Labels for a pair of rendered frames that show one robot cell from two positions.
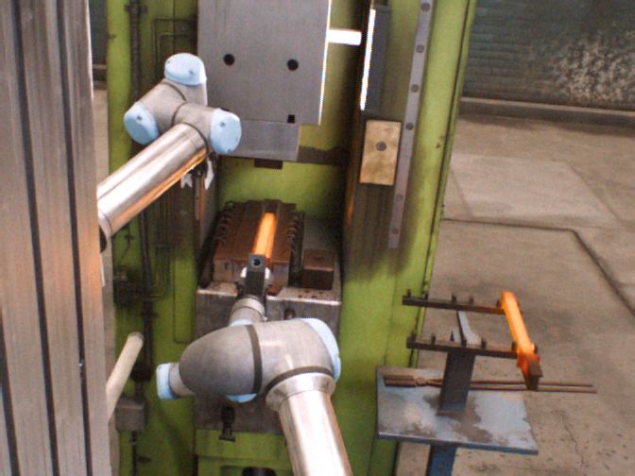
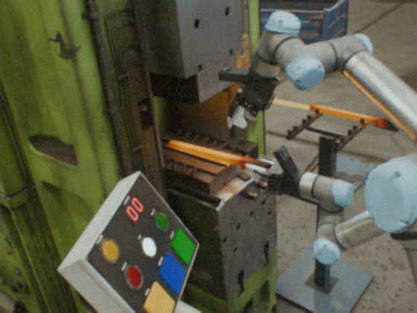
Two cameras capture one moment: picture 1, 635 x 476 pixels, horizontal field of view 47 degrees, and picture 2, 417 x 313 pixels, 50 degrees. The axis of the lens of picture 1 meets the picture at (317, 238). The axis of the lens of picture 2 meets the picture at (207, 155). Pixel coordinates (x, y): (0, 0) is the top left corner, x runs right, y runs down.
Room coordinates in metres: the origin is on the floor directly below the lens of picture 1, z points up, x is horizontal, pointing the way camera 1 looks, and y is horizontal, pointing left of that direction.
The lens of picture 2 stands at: (0.85, 1.21, 1.80)
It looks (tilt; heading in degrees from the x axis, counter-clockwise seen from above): 30 degrees down; 312
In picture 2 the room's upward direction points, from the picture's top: 6 degrees counter-clockwise
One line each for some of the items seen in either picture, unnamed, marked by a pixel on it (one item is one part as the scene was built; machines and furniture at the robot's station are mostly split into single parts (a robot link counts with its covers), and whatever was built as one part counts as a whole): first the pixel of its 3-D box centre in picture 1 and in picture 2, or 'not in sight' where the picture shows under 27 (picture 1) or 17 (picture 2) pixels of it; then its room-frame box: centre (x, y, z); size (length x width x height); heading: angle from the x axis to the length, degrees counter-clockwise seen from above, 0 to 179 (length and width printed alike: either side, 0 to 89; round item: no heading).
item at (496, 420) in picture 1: (451, 406); (326, 177); (1.58, -0.39, 0.67); 0.40 x 0.30 x 0.02; 89
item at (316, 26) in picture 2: not in sight; (289, 31); (3.55, -3.51, 0.36); 1.20 x 0.80 x 0.72; 6
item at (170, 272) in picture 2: not in sight; (170, 273); (1.50, 0.67, 1.01); 0.07 x 0.05 x 0.07; 116
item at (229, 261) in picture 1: (258, 237); (182, 159); (1.91, 0.17, 0.96); 0.42 x 0.20 x 0.09; 1
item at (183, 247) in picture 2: not in sight; (182, 247); (1.54, 0.58, 1.01); 0.07 x 0.05 x 0.07; 116
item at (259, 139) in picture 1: (265, 117); (168, 69); (1.91, 0.17, 1.32); 0.42 x 0.20 x 0.10; 1
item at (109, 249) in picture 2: not in sight; (109, 250); (1.53, 0.80, 1.16); 0.05 x 0.03 x 0.04; 91
